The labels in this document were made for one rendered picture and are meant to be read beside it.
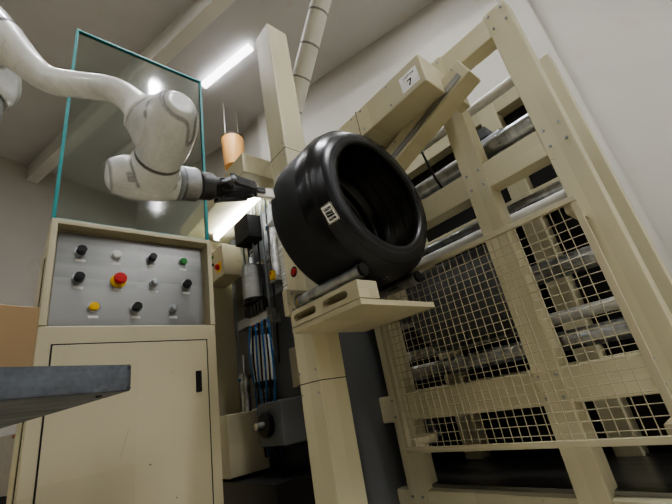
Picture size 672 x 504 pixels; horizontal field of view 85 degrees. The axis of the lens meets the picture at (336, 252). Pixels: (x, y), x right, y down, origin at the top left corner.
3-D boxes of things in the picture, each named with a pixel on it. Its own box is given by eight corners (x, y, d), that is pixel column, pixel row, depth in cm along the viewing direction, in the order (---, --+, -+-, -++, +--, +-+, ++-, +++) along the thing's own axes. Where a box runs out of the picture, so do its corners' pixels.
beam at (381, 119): (329, 164, 185) (324, 140, 191) (365, 177, 201) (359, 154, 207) (426, 78, 144) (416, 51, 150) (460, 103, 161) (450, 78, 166)
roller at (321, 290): (300, 310, 136) (292, 301, 135) (306, 303, 139) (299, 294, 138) (365, 278, 112) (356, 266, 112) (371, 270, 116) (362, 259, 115)
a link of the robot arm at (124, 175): (173, 212, 95) (190, 178, 87) (103, 207, 84) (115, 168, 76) (165, 180, 99) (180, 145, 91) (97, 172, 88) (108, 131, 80)
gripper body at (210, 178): (201, 164, 96) (233, 169, 102) (189, 181, 102) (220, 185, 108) (206, 189, 94) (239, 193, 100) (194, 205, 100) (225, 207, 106)
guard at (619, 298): (406, 453, 148) (370, 288, 174) (409, 452, 149) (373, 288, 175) (693, 444, 88) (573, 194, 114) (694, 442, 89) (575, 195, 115)
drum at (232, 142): (235, 177, 711) (233, 149, 736) (251, 167, 691) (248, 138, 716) (217, 168, 676) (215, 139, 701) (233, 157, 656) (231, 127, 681)
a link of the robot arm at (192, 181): (167, 176, 98) (189, 179, 102) (172, 206, 96) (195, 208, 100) (179, 157, 92) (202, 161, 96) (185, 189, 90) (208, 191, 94)
